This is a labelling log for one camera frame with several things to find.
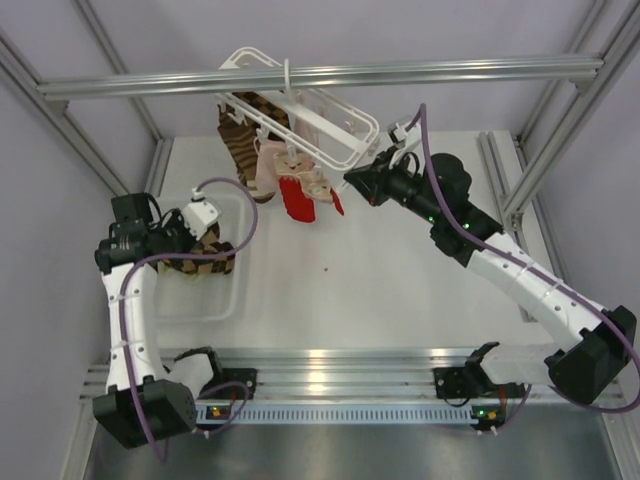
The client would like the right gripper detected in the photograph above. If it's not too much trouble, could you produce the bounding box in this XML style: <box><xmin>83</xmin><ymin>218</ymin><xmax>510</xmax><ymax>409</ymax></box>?
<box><xmin>347</xmin><ymin>145</ymin><xmax>443</xmax><ymax>225</ymax></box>

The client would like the brown checkered sock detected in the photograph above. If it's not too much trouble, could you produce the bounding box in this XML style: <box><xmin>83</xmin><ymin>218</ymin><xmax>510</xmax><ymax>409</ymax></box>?
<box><xmin>162</xmin><ymin>223</ymin><xmax>235</xmax><ymax>276</ymax></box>
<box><xmin>233</xmin><ymin>92</ymin><xmax>291</xmax><ymax>129</ymax></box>

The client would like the red sock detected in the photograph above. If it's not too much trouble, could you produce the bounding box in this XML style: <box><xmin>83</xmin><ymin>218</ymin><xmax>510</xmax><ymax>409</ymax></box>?
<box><xmin>278</xmin><ymin>178</ymin><xmax>344</xmax><ymax>224</ymax></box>

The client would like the white plastic sock hanger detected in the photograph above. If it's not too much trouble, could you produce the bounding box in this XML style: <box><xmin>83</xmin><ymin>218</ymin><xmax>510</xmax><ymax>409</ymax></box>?
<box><xmin>216</xmin><ymin>47</ymin><xmax>380</xmax><ymax>175</ymax></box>

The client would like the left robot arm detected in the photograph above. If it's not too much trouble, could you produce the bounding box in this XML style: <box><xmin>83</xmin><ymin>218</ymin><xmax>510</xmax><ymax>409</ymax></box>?
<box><xmin>93</xmin><ymin>193</ymin><xmax>226</xmax><ymax>449</ymax></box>

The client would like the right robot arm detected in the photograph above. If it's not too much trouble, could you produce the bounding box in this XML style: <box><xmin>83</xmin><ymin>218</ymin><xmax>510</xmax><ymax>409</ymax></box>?
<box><xmin>344</xmin><ymin>148</ymin><xmax>639</xmax><ymax>410</ymax></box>

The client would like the cream patterned sock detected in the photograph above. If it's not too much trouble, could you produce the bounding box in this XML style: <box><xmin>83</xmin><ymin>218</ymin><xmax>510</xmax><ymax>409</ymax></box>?
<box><xmin>274</xmin><ymin>153</ymin><xmax>333</xmax><ymax>203</ymax></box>

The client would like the white plastic bin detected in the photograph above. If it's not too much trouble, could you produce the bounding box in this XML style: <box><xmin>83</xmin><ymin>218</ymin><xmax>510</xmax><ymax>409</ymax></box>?
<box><xmin>154</xmin><ymin>193</ymin><xmax>252</xmax><ymax>324</ymax></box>

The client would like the pink sock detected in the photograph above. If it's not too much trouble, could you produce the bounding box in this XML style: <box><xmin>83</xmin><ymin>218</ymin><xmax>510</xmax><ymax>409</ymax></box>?
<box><xmin>254</xmin><ymin>139</ymin><xmax>304</xmax><ymax>193</ymax></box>

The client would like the brown striped sock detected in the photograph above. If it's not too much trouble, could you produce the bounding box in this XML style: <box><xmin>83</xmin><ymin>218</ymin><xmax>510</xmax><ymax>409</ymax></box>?
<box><xmin>217</xmin><ymin>107</ymin><xmax>265</xmax><ymax>202</ymax></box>

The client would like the brown checkered hanging sock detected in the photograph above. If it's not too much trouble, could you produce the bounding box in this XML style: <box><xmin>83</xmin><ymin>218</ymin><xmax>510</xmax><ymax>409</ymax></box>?
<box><xmin>233</xmin><ymin>92</ymin><xmax>291</xmax><ymax>129</ymax></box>

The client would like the aluminium crossbar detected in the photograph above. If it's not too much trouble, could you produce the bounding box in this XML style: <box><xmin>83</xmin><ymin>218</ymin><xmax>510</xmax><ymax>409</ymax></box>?
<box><xmin>37</xmin><ymin>54</ymin><xmax>604</xmax><ymax>100</ymax></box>

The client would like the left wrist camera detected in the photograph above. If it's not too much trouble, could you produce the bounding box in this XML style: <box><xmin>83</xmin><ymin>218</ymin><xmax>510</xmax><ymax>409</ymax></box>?
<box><xmin>181</xmin><ymin>198</ymin><xmax>221</xmax><ymax>240</ymax></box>

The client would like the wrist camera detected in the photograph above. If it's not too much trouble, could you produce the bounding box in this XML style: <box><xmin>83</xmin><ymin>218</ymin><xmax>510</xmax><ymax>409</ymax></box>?
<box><xmin>387</xmin><ymin>114</ymin><xmax>422</xmax><ymax>156</ymax></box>
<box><xmin>181</xmin><ymin>198</ymin><xmax>221</xmax><ymax>240</ymax></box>

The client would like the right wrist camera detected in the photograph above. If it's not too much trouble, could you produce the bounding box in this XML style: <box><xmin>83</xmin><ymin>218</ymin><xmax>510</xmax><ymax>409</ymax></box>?
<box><xmin>387</xmin><ymin>114</ymin><xmax>422</xmax><ymax>156</ymax></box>

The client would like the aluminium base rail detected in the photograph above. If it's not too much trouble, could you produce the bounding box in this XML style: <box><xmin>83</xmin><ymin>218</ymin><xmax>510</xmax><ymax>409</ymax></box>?
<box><xmin>79</xmin><ymin>347</ymin><xmax>576</xmax><ymax>401</ymax></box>

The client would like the perforated cable duct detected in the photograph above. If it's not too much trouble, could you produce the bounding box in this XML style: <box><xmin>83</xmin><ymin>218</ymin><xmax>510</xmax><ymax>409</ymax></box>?
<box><xmin>196</xmin><ymin>404</ymin><xmax>504</xmax><ymax>426</ymax></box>

